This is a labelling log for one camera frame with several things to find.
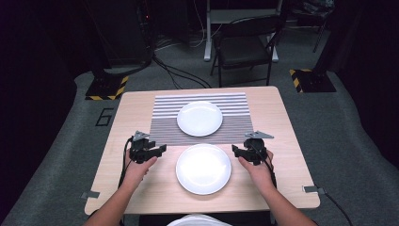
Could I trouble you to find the black floor cables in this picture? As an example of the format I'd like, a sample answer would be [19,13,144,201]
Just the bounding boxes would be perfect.
[152,53,213,90]

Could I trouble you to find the black stand base striped tape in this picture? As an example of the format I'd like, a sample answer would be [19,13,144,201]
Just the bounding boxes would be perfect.
[85,73,130,102]
[289,68,337,94]

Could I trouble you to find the grey striped placemat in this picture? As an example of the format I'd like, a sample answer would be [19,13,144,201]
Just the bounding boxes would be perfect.
[149,91,256,148]

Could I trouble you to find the grey tape strip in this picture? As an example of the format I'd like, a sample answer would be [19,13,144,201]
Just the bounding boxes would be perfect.
[80,190,101,201]

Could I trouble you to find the person's left hand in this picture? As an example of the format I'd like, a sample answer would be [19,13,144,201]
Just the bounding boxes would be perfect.
[123,150,158,186]

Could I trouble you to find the dark computer cabinet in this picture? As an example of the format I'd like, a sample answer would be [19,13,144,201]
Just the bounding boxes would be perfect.
[90,0,156,69]

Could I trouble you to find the hand-held gripper cable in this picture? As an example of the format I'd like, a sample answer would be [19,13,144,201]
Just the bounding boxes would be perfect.
[118,136,136,190]
[253,145,279,190]

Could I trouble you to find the black folding chair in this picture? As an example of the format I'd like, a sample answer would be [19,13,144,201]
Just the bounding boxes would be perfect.
[209,13,285,89]

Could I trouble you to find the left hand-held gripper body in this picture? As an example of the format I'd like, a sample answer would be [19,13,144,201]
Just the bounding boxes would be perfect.
[129,130,158,164]

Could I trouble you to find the black table edge cable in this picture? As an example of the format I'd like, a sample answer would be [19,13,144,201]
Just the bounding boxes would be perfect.
[323,189,355,226]

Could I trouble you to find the left hand-held gripper cable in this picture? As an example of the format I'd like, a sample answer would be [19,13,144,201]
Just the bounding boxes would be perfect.
[118,136,136,190]

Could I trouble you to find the white round plate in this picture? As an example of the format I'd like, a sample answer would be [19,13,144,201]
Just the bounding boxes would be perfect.
[176,100,224,137]
[175,143,232,196]

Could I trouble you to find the person's right hand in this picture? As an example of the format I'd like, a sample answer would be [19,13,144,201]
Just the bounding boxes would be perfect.
[237,150,277,191]

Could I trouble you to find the right hand-held gripper cable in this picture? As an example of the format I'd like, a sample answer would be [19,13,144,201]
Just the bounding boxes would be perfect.
[253,145,279,190]

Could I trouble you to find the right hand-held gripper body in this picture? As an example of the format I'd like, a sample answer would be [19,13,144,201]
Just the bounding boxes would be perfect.
[244,130,275,167]

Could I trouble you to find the white desk frame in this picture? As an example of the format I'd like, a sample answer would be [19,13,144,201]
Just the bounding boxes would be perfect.
[203,0,280,63]

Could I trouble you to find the person's white shirt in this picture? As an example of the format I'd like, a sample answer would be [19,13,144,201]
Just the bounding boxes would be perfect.
[167,214,233,226]

